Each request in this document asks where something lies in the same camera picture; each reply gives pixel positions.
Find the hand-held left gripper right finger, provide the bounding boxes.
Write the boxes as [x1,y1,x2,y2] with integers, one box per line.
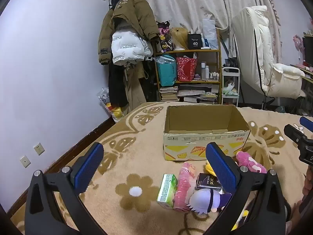
[204,142,286,235]

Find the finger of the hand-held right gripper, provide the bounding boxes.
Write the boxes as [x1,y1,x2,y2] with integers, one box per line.
[299,116,313,130]
[284,124,308,150]

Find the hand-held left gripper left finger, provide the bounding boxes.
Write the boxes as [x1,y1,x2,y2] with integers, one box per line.
[24,142,104,235]

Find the yellow white plush toy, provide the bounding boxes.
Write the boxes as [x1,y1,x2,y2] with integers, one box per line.
[205,160,216,174]

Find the purple-haired plush doll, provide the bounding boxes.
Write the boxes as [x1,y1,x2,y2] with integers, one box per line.
[186,188,232,217]

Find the cardboard box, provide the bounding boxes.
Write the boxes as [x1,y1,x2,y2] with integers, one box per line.
[163,105,251,161]

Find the person's right hand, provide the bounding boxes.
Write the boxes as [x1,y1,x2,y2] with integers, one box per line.
[291,168,313,223]

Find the small black box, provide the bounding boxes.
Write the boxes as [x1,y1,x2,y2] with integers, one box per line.
[195,173,222,192]

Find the pink plush toy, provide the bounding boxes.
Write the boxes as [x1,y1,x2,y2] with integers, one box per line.
[235,151,267,174]

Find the pink rolled packet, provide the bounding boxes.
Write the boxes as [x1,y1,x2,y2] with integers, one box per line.
[172,162,196,213]

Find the green drink carton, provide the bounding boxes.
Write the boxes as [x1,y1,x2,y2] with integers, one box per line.
[156,174,178,210]

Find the plastic bag of toys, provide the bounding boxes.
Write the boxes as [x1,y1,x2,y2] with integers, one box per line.
[98,87,128,123]

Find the black monitor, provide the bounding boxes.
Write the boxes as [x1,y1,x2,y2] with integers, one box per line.
[302,36,313,64]

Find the pink desk fan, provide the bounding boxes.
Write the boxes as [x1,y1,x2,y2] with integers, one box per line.
[292,35,304,60]

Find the pile of books and papers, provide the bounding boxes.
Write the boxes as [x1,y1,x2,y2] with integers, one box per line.
[177,83,219,104]

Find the black trousers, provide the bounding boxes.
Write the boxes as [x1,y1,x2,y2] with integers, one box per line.
[108,61,129,107]

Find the white trolley cart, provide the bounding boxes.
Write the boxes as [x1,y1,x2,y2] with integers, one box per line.
[221,67,240,107]

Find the beige trousers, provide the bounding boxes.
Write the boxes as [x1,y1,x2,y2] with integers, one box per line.
[123,64,147,110]

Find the stack of books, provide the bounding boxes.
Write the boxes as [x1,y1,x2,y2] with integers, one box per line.
[159,86,179,101]

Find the white padded folding chair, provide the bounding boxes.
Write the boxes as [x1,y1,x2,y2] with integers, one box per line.
[231,5,307,98]

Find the row of cosmetic bottles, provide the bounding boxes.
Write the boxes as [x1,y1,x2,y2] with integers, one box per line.
[201,62,220,81]

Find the black hanging garment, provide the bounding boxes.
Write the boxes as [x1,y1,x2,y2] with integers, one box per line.
[142,59,159,102]

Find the red patterned bag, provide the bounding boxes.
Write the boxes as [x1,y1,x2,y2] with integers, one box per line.
[176,57,198,82]

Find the teal bag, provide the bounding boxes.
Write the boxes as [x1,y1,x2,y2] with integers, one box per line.
[156,55,177,87]

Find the wooden shelf unit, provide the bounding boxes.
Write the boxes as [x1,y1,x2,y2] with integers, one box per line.
[154,28,223,104]

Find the black gift box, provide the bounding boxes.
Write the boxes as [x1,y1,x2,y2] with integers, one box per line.
[187,33,203,50]

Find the white plastic bag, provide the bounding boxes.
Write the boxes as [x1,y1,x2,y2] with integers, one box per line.
[202,18,219,49]

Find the white puffer jacket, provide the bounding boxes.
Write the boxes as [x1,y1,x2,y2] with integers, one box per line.
[111,29,154,66]

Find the blonde wig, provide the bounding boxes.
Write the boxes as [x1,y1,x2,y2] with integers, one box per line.
[170,27,189,51]

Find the black printed bag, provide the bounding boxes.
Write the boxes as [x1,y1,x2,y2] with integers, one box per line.
[156,21,175,53]

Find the brown puffer jacket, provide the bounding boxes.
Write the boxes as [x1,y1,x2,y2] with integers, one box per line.
[98,0,160,66]

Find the white curtain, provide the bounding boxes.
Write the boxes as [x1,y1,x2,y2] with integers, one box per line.
[133,0,283,64]

